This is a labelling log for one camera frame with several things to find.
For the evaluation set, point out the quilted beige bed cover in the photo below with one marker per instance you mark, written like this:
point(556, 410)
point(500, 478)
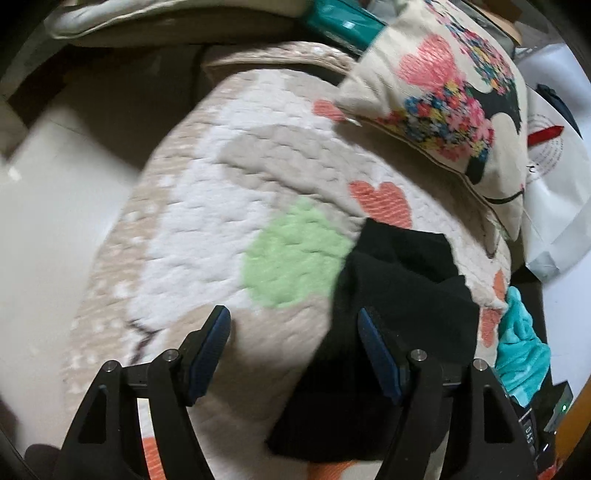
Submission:
point(207, 207)

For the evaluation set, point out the dark blue cloth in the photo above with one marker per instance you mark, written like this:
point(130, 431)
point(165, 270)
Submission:
point(561, 108)

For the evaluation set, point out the floral print cushion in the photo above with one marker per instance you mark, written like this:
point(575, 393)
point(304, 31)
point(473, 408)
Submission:
point(461, 92)

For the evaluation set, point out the teal printed fleece blanket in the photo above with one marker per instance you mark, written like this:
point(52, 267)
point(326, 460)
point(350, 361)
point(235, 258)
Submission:
point(521, 350)

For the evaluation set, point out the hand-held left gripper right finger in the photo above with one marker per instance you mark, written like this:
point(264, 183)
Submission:
point(381, 360)

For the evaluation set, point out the black pants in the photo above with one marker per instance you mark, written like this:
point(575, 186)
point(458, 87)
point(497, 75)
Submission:
point(397, 286)

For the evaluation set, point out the white paper bag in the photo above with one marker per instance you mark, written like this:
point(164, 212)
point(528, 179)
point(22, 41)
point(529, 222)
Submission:
point(558, 194)

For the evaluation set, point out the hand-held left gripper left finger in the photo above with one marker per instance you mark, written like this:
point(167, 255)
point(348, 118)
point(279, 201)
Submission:
point(210, 355)

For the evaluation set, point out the teal packet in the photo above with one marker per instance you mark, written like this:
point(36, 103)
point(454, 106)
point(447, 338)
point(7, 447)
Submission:
point(341, 23)

